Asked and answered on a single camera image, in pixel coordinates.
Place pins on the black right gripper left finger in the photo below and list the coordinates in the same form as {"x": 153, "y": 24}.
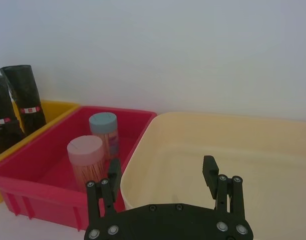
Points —
{"x": 106, "y": 197}

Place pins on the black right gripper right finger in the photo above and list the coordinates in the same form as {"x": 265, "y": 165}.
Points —
{"x": 210, "y": 175}

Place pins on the red plastic bin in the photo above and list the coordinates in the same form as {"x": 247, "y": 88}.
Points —
{"x": 55, "y": 200}

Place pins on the toothpick jar with pink lid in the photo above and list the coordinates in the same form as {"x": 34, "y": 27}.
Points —
{"x": 85, "y": 150}

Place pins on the cream plastic bin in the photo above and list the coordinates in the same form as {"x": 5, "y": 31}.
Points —
{"x": 255, "y": 145}

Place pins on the toothpick jar with blue lid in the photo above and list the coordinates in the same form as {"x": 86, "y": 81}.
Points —
{"x": 102, "y": 122}

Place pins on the yellow plastic bin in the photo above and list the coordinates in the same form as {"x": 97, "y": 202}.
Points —
{"x": 58, "y": 108}

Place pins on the black bag roll with label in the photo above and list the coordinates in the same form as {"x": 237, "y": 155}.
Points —
{"x": 25, "y": 92}
{"x": 1, "y": 107}

